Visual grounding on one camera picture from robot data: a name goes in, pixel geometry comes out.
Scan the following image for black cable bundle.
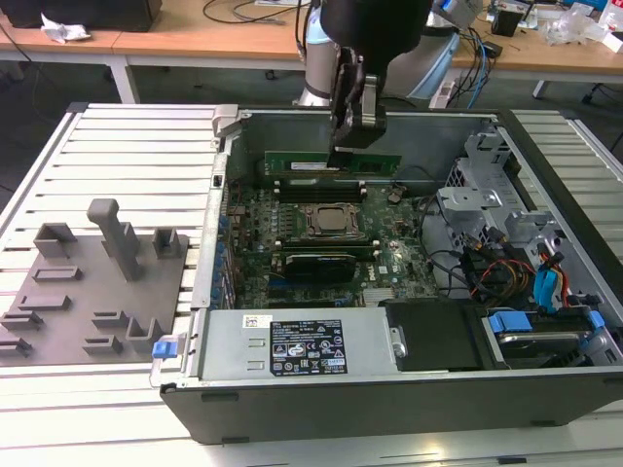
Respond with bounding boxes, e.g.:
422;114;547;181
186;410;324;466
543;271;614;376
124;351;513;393
461;233;507;303

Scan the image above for grey parts rack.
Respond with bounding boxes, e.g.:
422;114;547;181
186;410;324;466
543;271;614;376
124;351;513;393
0;198;192;367

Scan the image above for silver metal drive cage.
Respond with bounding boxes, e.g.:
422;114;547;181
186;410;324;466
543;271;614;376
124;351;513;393
435;129;570;254

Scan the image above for small black box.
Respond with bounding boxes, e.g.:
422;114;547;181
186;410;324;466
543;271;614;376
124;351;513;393
491;8;528;36

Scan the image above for white power strip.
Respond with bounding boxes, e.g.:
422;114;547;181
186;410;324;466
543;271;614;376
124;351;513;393
427;80;457;109

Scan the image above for silver finned heat sink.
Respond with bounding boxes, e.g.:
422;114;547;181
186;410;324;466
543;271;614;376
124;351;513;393
362;288;396;308

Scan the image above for grey plastic case latch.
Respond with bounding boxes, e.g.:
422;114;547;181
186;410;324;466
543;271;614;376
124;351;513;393
212;104;240;138

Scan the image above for silver hard disk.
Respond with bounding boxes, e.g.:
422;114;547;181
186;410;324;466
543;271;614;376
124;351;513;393
495;330;583;369

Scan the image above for silver CPU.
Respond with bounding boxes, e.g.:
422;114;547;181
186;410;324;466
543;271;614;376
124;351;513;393
315;209;348;231

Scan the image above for black PC case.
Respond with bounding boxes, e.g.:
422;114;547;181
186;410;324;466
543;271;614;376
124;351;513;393
148;104;623;445

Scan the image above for clear plastic bags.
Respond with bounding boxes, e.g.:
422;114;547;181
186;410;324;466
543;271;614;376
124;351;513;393
537;2;617;48

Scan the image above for silver power supply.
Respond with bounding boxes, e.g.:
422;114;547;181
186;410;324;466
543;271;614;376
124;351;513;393
197;308;398;381

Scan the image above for crumpled white paper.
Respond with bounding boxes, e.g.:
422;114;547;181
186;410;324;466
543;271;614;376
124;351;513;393
40;13;92;46

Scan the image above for metal socket cover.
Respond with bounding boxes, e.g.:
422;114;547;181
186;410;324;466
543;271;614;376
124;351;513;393
302;203;365;239

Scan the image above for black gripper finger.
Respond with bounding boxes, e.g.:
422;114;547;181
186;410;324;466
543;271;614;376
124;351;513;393
330;47;366;169

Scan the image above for blue disk carrier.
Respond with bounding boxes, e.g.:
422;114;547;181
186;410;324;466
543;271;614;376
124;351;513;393
488;310;604;337

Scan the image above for green motherboard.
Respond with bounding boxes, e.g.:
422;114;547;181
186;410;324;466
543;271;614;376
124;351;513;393
226;182;442;310

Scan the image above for blue flat cable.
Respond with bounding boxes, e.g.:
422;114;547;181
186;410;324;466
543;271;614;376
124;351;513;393
532;252;565;312

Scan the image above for wooden desk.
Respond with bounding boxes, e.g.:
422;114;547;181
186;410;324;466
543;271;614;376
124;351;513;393
0;0;623;106

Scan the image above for black equipment box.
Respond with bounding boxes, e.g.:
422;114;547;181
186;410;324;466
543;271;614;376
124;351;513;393
9;0;163;33

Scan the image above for black plastic cover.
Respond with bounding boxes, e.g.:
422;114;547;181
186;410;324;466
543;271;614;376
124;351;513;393
379;299;486;372

